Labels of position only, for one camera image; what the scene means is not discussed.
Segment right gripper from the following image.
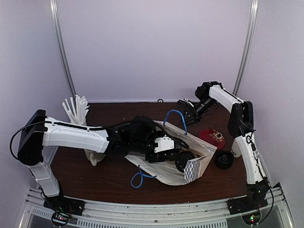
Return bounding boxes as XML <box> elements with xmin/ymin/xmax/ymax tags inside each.
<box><xmin>180</xmin><ymin>96</ymin><xmax>216</xmax><ymax>127</ymax></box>

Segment blue checkered paper bag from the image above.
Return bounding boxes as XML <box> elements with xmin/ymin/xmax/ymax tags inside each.
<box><xmin>125</xmin><ymin>109</ymin><xmax>217</xmax><ymax>186</ymax></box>

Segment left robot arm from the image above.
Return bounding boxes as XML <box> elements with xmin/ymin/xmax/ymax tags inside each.
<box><xmin>17</xmin><ymin>110</ymin><xmax>181</xmax><ymax>211</ymax></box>

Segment red floral plate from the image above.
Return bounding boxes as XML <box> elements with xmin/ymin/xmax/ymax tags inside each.
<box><xmin>198</xmin><ymin>129</ymin><xmax>226</xmax><ymax>150</ymax></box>

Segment stack of black lids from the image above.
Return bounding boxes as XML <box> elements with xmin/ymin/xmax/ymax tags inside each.
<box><xmin>215</xmin><ymin>151</ymin><xmax>234</xmax><ymax>170</ymax></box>

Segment stack of paper cups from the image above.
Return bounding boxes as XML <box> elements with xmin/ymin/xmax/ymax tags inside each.
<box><xmin>230</xmin><ymin>138</ymin><xmax>242</xmax><ymax>158</ymax></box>

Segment cream ceramic mug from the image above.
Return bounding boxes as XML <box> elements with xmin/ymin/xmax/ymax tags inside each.
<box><xmin>85</xmin><ymin>150</ymin><xmax>106</xmax><ymax>166</ymax></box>

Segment paper cup holding straws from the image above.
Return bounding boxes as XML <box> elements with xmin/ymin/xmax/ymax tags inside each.
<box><xmin>62</xmin><ymin>95</ymin><xmax>89</xmax><ymax>126</ymax></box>

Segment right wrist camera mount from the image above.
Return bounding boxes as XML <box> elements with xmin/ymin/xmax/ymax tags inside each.
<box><xmin>177</xmin><ymin>98</ymin><xmax>196</xmax><ymax>110</ymax></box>

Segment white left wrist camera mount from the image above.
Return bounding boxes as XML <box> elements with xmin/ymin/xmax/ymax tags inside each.
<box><xmin>154</xmin><ymin>135</ymin><xmax>174</xmax><ymax>153</ymax></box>

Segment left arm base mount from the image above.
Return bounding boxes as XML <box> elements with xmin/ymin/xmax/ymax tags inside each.
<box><xmin>43</xmin><ymin>196</ymin><xmax>85</xmax><ymax>216</ymax></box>

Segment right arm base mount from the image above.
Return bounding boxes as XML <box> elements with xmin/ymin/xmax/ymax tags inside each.
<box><xmin>227</xmin><ymin>196</ymin><xmax>268</xmax><ymax>215</ymax></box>

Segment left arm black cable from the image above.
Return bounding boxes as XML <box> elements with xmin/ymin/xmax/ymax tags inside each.
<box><xmin>9</xmin><ymin>120</ymin><xmax>48</xmax><ymax>162</ymax></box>

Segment aluminium front rail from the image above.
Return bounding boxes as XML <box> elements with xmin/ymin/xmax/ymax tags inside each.
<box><xmin>19</xmin><ymin>187</ymin><xmax>295</xmax><ymax>228</ymax></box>

